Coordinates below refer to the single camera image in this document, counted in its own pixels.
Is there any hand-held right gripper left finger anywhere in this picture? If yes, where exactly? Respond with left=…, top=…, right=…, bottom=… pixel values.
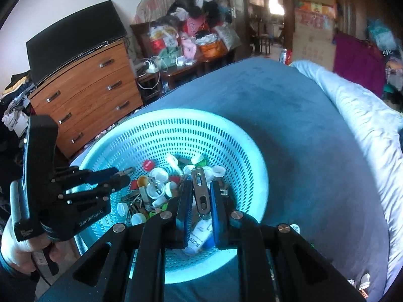
left=39, top=180, right=194, bottom=302

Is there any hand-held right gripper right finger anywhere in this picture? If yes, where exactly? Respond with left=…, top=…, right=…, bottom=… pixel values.
left=209, top=181, right=367, bottom=302

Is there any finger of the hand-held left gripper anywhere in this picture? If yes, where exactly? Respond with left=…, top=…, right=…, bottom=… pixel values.
left=56, top=167, right=121, bottom=183
left=64, top=175, right=131, bottom=202

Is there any white sachet packet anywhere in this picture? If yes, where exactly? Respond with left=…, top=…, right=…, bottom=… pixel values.
left=184, top=218, right=215, bottom=256

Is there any teal plastic perforated basket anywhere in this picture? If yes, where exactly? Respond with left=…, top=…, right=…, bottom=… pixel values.
left=69, top=108, right=270, bottom=285

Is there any person's left hand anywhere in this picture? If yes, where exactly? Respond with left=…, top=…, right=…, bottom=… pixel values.
left=0, top=218, right=65, bottom=276

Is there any heap of caps and clips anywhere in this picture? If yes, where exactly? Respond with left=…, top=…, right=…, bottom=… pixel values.
left=116, top=154, right=227, bottom=227

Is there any clothes pile beside dresser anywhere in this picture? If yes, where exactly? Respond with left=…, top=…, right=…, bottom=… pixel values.
left=0, top=72, right=36, bottom=133

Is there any wooden chest of drawers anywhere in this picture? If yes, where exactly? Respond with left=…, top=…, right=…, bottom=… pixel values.
left=29, top=39, right=144, bottom=160

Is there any blue plush blanket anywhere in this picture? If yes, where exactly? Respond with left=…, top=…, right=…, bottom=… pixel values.
left=38, top=57, right=391, bottom=302

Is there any dark wooden side table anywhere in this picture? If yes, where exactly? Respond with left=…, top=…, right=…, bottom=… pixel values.
left=130, top=22, right=236, bottom=102

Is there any black flat television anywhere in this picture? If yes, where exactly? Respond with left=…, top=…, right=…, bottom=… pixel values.
left=26, top=1, right=128, bottom=86

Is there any pile of bags and clothes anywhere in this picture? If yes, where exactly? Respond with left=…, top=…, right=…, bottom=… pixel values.
left=148, top=0, right=242, bottom=67

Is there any white duvet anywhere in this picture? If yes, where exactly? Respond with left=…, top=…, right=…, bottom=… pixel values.
left=289, top=60, right=403, bottom=293

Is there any pink round chair back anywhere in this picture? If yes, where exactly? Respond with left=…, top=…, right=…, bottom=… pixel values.
left=135, top=0, right=202, bottom=27

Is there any large brown cardboard box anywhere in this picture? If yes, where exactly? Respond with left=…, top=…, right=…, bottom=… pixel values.
left=292, top=29, right=337, bottom=71

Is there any brown wooden door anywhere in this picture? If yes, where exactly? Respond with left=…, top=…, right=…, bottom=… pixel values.
left=225, top=0, right=250, bottom=61

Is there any magenta cloth cover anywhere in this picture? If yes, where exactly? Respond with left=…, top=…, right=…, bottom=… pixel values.
left=332, top=33, right=387, bottom=86

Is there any red printed cardboard box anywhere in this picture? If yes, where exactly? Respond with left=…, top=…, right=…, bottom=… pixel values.
left=294, top=10, right=335, bottom=32

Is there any orange printed cardboard box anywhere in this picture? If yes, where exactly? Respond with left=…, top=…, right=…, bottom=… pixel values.
left=296, top=0, right=336, bottom=18

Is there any heap of mixed clothes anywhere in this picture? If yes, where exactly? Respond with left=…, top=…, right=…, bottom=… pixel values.
left=366, top=18, right=403, bottom=104

